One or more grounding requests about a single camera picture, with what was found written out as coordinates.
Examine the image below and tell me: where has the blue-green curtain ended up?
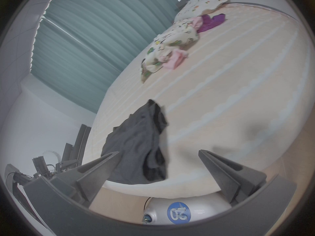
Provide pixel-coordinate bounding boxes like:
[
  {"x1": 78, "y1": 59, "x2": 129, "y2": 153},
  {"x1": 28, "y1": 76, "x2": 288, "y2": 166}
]
[
  {"x1": 44, "y1": 0, "x2": 183, "y2": 71},
  {"x1": 30, "y1": 17, "x2": 123, "y2": 114}
]

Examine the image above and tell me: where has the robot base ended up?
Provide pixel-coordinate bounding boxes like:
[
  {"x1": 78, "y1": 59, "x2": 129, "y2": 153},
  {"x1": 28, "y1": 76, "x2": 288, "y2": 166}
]
[{"x1": 142, "y1": 192, "x2": 233, "y2": 226}]

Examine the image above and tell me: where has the pink garment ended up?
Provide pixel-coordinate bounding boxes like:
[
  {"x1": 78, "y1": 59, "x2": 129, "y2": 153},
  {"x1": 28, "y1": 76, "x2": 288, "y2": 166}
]
[{"x1": 159, "y1": 16, "x2": 204, "y2": 70}]

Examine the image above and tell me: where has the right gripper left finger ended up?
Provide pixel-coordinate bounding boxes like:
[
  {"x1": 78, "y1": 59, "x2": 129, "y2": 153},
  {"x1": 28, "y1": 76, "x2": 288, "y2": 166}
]
[{"x1": 50, "y1": 151, "x2": 122, "y2": 202}]

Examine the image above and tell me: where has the bed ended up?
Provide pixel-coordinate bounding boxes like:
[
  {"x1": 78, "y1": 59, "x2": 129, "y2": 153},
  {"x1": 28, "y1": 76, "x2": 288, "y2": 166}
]
[{"x1": 84, "y1": 0, "x2": 313, "y2": 198}]

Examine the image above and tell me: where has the white printed pyjama top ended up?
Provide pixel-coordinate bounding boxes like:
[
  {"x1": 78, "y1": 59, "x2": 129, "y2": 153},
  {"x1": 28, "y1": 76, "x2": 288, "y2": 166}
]
[{"x1": 140, "y1": 19, "x2": 199, "y2": 83}]

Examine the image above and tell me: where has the black T-shirt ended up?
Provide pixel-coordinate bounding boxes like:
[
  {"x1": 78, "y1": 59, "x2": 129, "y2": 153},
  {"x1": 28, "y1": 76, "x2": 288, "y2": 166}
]
[{"x1": 101, "y1": 99, "x2": 169, "y2": 185}]

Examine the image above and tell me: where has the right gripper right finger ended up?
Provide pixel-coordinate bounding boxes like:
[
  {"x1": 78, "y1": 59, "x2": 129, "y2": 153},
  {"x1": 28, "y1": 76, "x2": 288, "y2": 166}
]
[{"x1": 198, "y1": 149, "x2": 267, "y2": 204}]

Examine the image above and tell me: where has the white printed pillow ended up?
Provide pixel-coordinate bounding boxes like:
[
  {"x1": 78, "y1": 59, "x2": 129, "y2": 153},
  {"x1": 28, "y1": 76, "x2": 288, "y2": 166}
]
[{"x1": 174, "y1": 0, "x2": 231, "y2": 23}]

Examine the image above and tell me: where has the purple garment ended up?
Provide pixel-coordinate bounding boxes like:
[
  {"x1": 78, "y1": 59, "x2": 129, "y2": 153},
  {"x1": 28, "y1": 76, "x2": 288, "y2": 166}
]
[{"x1": 197, "y1": 14, "x2": 226, "y2": 33}]

